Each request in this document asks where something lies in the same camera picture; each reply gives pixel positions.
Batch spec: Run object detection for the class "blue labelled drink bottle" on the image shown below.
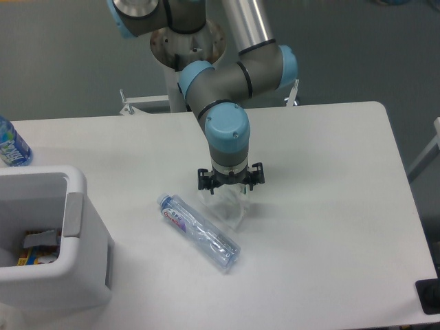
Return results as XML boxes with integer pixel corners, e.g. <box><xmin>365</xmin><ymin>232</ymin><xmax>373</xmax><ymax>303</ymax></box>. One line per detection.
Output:
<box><xmin>1</xmin><ymin>116</ymin><xmax>33</xmax><ymax>166</ymax></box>

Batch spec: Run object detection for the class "white frame at right edge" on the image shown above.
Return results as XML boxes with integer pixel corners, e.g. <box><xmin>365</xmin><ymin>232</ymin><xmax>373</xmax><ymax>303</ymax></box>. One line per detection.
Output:
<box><xmin>406</xmin><ymin>118</ymin><xmax>439</xmax><ymax>184</ymax></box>

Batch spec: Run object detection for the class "white plastic trash can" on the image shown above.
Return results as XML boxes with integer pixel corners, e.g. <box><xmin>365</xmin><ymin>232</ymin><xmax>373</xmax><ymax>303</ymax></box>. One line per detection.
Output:
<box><xmin>1</xmin><ymin>166</ymin><xmax>114</xmax><ymax>309</ymax></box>

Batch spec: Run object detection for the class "black object at table corner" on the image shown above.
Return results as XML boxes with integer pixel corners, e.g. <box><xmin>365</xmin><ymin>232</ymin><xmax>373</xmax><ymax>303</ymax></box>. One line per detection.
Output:
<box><xmin>415</xmin><ymin>278</ymin><xmax>439</xmax><ymax>315</ymax></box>

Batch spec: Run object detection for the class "clear plastic bag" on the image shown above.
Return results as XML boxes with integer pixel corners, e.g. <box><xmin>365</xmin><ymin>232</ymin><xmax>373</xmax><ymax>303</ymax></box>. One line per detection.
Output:
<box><xmin>198</xmin><ymin>184</ymin><xmax>250</xmax><ymax>230</ymax></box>

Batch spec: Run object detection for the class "white pedestal base frame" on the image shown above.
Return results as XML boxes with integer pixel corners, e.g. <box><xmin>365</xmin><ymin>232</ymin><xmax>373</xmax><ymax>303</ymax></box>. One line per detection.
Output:
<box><xmin>119</xmin><ymin>78</ymin><xmax>300</xmax><ymax>116</ymax></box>

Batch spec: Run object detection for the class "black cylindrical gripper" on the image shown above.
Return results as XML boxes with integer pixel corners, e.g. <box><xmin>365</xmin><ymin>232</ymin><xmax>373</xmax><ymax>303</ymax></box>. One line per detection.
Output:
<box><xmin>197</xmin><ymin>161</ymin><xmax>265</xmax><ymax>195</ymax></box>

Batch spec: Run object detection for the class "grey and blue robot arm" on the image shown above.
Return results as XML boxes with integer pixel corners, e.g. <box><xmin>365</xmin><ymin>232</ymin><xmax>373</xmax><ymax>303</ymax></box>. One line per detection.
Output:
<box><xmin>107</xmin><ymin>1</ymin><xmax>298</xmax><ymax>191</ymax></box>

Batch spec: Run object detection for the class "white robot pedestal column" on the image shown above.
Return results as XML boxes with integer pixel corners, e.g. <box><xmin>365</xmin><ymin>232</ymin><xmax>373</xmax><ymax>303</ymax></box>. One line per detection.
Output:
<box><xmin>150</xmin><ymin>20</ymin><xmax>226</xmax><ymax>112</ymax></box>

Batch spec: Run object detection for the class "clear water bottle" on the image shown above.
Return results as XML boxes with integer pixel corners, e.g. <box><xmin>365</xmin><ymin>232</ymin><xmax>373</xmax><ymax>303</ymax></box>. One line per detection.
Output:
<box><xmin>157</xmin><ymin>193</ymin><xmax>241</xmax><ymax>272</ymax></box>

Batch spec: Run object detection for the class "colourful trash inside can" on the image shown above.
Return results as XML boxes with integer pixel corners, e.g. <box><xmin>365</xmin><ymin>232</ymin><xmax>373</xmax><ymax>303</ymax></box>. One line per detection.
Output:
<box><xmin>16</xmin><ymin>229</ymin><xmax>61</xmax><ymax>266</ymax></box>

